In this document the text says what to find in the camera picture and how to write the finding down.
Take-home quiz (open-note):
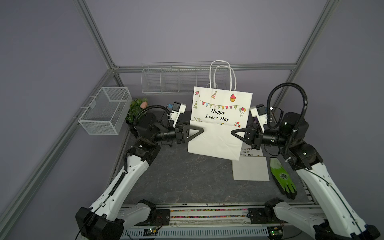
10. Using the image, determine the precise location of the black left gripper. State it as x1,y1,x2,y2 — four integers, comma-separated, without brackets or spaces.
152,119,203,145

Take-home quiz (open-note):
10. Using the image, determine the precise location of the large white party paper bag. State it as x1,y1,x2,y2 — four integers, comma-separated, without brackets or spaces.
232,143,270,182

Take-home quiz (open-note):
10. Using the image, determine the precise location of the small white party paper bag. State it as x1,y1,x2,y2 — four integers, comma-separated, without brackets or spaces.
188,60,253,161

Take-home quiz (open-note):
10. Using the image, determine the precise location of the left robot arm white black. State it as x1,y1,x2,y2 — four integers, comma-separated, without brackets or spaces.
76,102,204,240

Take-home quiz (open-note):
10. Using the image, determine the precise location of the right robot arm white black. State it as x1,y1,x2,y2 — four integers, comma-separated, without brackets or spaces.
231,83,381,240

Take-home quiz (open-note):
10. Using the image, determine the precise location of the green black work glove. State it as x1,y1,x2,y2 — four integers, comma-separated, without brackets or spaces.
270,158,297,200

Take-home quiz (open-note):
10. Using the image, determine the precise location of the potted plant with pink flower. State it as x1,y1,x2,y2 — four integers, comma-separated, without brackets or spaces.
126,98,149,124

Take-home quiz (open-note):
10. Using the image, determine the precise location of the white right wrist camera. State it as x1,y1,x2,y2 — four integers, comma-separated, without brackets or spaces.
250,104,284,134

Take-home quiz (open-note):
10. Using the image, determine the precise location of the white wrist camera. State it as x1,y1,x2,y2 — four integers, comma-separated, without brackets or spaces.
167,102,187,128
250,104,284,134

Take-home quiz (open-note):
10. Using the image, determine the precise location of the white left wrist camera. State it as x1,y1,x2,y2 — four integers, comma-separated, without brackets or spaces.
167,102,187,128

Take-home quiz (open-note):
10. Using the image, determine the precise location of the white wire wall shelf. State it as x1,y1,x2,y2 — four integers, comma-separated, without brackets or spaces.
140,61,233,94

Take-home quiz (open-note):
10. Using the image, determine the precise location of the white wire side basket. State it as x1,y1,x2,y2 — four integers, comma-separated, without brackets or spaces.
78,87,132,136

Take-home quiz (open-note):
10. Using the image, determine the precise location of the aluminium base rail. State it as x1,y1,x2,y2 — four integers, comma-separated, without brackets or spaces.
80,203,322,240

